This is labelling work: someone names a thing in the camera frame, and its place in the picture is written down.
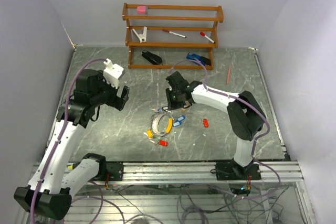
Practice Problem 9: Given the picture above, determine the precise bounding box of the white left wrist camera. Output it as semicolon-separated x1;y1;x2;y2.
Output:
103;58;124;89

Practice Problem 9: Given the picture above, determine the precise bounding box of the white clip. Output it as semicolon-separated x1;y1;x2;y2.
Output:
132;26;148;43

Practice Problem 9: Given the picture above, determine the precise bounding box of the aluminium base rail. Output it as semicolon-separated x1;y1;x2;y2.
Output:
31;161;305;185

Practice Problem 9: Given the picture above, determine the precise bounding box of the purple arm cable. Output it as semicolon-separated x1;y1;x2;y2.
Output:
169;60;281;200
28;58;124;224

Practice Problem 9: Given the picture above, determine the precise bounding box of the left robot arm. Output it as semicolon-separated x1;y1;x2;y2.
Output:
14;66;130;220

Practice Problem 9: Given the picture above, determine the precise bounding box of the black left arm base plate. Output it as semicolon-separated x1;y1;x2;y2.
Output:
107;162;124;181

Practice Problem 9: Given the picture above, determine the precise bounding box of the pink eraser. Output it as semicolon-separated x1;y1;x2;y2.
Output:
136;5;148;15

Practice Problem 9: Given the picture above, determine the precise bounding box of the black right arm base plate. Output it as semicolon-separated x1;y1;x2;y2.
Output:
210;160;261;180

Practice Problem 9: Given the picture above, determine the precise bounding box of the wooden three-tier shelf rack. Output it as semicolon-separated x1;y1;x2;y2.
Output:
122;3;224;69

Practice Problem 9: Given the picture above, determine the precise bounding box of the large keyring with keys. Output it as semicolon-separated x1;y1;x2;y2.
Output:
144;106;174;147

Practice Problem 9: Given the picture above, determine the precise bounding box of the red-capped white marker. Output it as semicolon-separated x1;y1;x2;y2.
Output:
200;31;215;44

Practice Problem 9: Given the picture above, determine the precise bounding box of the red key tag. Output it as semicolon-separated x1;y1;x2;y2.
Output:
203;119;209;128

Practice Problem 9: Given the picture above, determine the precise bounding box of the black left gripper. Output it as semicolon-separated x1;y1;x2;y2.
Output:
90;70;129;110

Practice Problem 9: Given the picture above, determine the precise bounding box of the orange pencil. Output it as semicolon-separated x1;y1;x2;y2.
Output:
226;65;232;84

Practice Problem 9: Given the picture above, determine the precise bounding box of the blue key tag pair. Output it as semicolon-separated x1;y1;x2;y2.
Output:
173;115;186;127

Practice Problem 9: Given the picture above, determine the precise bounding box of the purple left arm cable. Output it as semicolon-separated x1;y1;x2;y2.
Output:
28;58;124;224

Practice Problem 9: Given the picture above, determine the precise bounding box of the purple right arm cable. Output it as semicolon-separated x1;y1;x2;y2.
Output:
169;60;281;200

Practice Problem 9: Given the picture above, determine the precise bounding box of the black stapler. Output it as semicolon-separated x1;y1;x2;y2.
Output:
141;50;163;65

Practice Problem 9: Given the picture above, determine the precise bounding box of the blue stapler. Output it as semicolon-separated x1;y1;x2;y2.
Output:
186;52;212;66

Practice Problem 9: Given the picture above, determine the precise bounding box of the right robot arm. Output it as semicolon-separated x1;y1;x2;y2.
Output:
166;71;266;180

